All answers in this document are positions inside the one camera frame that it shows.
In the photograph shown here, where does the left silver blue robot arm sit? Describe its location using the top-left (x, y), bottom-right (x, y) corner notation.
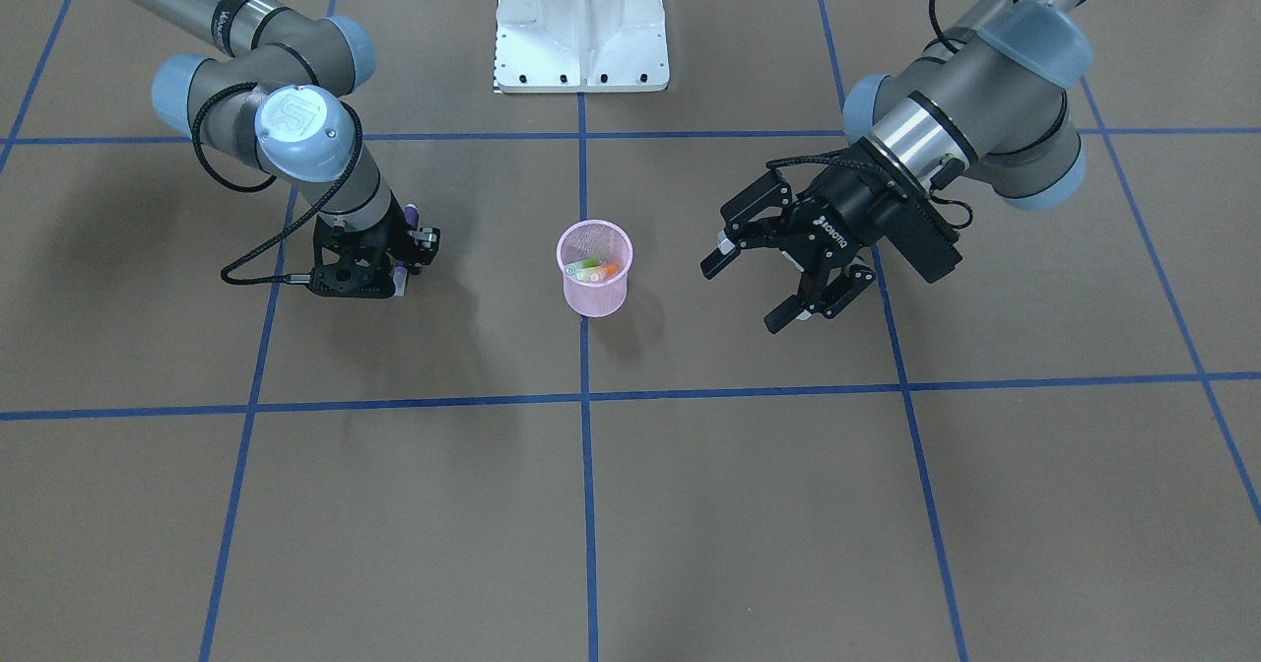
top-left (699, 0), bottom-right (1095, 333)

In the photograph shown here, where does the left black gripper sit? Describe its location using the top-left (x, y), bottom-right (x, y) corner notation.
top-left (699, 140), bottom-right (962, 334)

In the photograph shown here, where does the pink mesh pen holder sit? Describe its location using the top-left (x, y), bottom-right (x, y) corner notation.
top-left (556, 221), bottom-right (633, 319)

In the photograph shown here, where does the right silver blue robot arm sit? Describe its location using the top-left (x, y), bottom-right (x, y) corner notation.
top-left (129, 0), bottom-right (440, 298)

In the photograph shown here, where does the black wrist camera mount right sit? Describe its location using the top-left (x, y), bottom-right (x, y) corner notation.
top-left (306, 232), bottom-right (395, 299)

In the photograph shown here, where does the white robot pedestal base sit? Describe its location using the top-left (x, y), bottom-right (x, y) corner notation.
top-left (493, 0), bottom-right (671, 95)

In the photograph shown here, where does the green highlighter pen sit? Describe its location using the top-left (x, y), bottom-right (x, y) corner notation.
top-left (562, 257), bottom-right (605, 282)

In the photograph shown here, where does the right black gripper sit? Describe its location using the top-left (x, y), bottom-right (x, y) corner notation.
top-left (315, 206), bottom-right (435, 275)

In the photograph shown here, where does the orange highlighter pen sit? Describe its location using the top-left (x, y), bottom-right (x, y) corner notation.
top-left (583, 264), bottom-right (620, 285)

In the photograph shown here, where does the purple marker pen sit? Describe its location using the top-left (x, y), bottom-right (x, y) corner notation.
top-left (391, 203), bottom-right (420, 298)

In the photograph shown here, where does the yellow highlighter pen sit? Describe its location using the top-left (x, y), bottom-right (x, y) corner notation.
top-left (572, 264), bottom-right (607, 284)

